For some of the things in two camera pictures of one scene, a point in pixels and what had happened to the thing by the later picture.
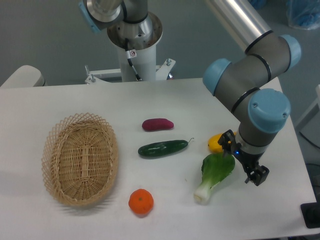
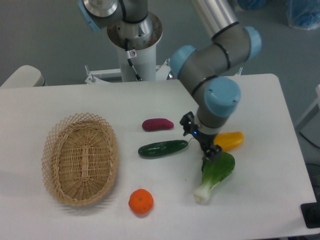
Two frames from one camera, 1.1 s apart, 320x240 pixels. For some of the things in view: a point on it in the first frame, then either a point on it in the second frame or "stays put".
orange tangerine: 141,201 stays put
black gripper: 229,145 to 210,150
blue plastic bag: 303,14 stays put
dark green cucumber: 163,148 stays put
